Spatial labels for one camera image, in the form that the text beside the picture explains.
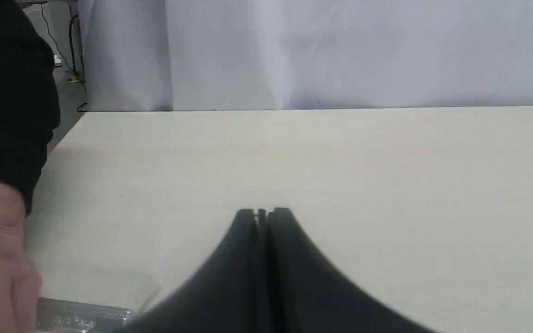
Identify black floor cables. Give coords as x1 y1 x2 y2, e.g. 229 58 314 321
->
40 4 89 112

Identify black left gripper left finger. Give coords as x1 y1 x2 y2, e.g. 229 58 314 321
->
114 208 260 333

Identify person's open bare hand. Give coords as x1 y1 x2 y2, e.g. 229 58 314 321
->
0 183 42 333

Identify white backdrop curtain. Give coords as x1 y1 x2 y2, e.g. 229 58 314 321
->
78 0 533 111

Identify black sleeved forearm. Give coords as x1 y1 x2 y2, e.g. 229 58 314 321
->
0 0 61 214

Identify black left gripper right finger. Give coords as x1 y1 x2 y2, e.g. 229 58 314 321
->
266 207 438 333

